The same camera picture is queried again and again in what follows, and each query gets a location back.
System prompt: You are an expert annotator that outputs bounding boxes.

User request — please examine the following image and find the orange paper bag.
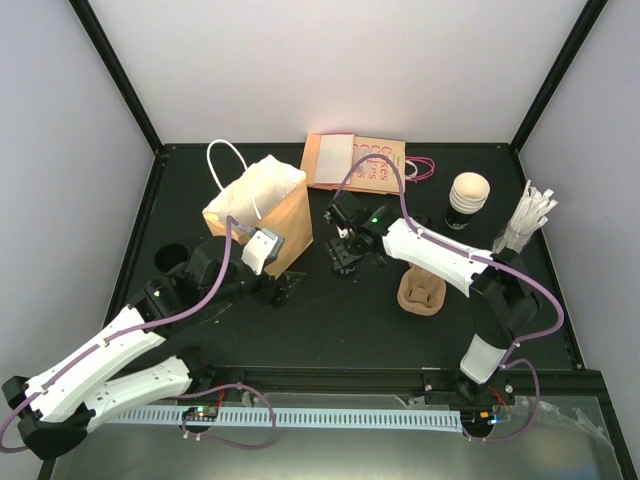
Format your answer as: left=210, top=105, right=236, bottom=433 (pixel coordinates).
left=203, top=139, right=313, bottom=278

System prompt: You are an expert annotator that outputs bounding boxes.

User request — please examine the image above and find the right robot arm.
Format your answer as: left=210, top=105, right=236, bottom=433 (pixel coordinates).
left=325, top=192, right=540, bottom=403

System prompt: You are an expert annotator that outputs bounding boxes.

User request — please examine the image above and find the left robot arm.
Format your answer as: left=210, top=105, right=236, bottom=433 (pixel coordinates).
left=1, top=238, right=305, bottom=460

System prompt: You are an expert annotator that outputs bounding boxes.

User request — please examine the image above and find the Cakes printed paper bag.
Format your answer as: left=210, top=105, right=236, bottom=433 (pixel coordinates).
left=343, top=135, right=436, bottom=195

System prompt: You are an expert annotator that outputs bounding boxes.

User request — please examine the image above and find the stack of black lids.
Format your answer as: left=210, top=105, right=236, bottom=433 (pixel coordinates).
left=410, top=213, right=431, bottom=228

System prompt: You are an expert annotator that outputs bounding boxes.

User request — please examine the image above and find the orange flat bag stack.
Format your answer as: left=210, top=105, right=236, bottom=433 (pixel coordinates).
left=300, top=133, right=355, bottom=188

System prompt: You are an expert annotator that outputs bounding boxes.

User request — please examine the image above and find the stack of paper cups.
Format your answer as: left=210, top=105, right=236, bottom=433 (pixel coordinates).
left=445, top=172, right=491, bottom=230

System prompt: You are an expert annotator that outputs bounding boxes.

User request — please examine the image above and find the jar of white stirrers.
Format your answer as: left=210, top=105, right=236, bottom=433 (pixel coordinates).
left=492, top=180, right=558, bottom=254

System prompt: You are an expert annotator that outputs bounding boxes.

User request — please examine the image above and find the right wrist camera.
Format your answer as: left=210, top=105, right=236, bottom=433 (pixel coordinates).
left=324, top=208, right=354, bottom=239

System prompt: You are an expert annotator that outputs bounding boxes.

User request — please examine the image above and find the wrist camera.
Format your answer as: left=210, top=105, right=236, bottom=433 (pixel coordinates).
left=241, top=228, right=285, bottom=276
left=324, top=208, right=354, bottom=239

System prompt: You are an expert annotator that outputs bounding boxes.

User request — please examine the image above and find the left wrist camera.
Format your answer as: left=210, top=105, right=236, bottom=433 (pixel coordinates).
left=241, top=228, right=285, bottom=276

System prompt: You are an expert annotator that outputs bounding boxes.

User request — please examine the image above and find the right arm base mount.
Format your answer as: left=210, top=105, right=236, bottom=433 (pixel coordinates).
left=421, top=369, right=515, bottom=409

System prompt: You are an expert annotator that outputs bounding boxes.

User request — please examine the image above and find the light blue cable duct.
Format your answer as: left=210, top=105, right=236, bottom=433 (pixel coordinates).
left=110, top=405, right=462, bottom=433

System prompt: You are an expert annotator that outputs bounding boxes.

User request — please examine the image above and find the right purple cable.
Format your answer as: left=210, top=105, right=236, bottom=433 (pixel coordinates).
left=333, top=153, right=566, bottom=445

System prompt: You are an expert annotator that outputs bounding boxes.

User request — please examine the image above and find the purple cable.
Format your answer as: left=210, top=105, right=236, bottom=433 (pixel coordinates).
left=333, top=153, right=566, bottom=445
left=0, top=215, right=277, bottom=454

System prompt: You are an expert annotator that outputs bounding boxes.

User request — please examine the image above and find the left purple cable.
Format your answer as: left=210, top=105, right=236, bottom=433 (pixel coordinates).
left=0, top=215, right=277, bottom=454

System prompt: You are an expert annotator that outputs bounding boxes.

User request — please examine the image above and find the black frame post left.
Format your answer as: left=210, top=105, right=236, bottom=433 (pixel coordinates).
left=69, top=0, right=163, bottom=153

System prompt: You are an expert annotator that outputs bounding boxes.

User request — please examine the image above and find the black frame post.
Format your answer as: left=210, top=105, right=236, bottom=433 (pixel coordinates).
left=510, top=0, right=608, bottom=153
left=69, top=0, right=163, bottom=153

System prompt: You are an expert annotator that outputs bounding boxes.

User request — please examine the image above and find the black frame post right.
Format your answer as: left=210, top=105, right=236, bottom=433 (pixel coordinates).
left=510, top=0, right=608, bottom=153

